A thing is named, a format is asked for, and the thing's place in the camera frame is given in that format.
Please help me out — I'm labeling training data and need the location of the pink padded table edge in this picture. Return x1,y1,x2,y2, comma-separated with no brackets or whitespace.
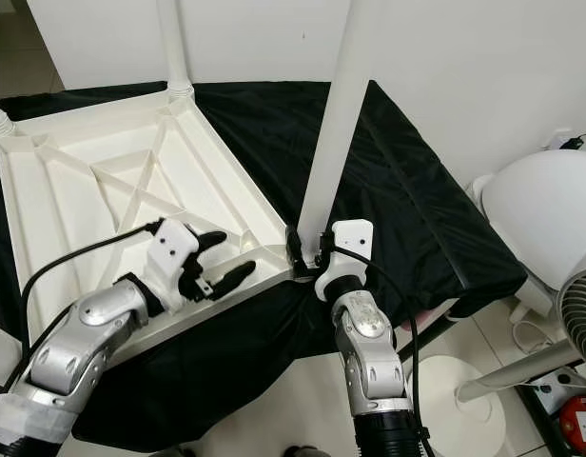
402,300,460,332

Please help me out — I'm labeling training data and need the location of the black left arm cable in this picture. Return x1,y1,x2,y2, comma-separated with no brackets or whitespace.
19,219,166,334

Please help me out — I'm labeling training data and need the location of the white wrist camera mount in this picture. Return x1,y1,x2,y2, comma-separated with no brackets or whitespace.
146,217,204,304
315,219,376,302

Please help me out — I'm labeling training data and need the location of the white wall socket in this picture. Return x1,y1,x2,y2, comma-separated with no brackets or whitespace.
545,129,586,153

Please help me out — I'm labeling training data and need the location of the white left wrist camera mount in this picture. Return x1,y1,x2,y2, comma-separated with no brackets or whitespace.
146,217,204,304

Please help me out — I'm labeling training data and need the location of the white stand pole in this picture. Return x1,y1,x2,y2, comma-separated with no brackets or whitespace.
455,338,581,403

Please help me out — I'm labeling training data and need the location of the white floor cable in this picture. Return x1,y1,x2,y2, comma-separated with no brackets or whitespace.
512,319,560,355

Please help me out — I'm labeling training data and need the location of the white rounded appliance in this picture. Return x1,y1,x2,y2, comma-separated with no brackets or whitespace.
469,150,586,296

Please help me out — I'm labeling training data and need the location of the red round canister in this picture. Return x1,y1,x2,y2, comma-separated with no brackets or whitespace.
559,395,586,456

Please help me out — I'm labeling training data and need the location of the white power adapter box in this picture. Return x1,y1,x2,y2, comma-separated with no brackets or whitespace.
526,369,586,406

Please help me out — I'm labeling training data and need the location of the black cloth table cover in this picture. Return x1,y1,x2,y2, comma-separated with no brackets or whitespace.
0,81,530,453

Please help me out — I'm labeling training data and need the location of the white round stand base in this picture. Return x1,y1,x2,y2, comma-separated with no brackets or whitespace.
412,354,508,457

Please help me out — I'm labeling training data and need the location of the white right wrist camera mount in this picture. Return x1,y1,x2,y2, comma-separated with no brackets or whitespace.
315,219,376,302

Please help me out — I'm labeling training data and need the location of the grey fan head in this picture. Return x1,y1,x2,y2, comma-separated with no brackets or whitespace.
557,267,586,374

